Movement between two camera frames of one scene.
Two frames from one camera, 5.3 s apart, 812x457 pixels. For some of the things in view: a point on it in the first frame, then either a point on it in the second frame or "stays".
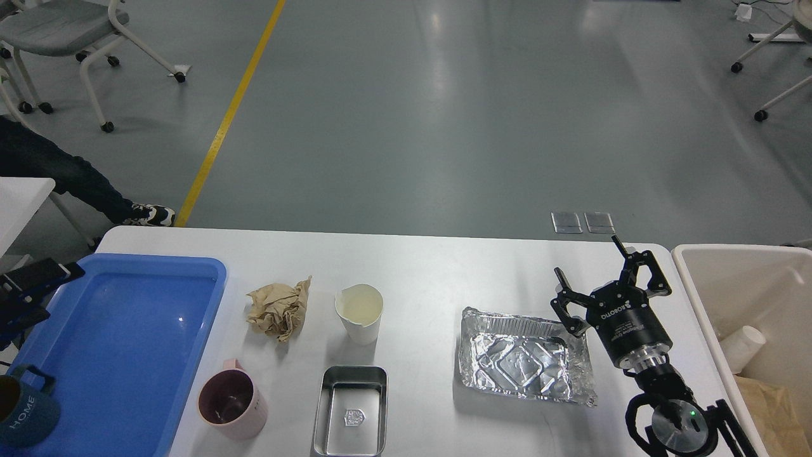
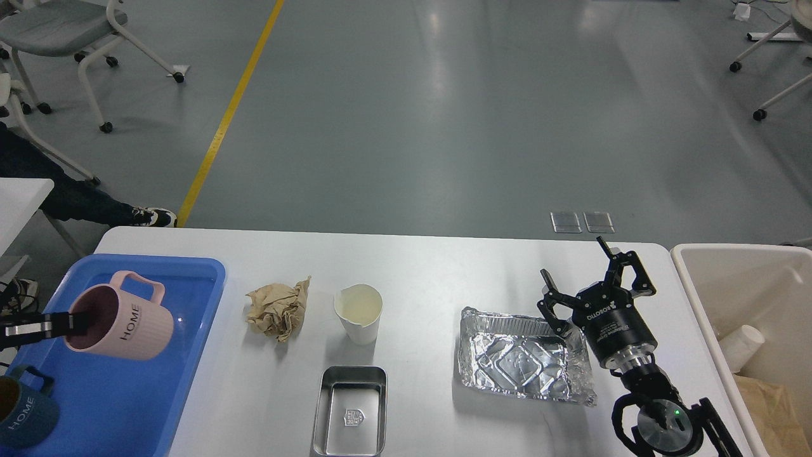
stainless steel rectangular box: (351, 418) stays
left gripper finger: (26, 283) → (16, 329)
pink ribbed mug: (229, 401) → (125, 320)
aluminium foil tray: (526, 358) stays
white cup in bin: (740, 347) stays
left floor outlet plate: (566, 223) stays
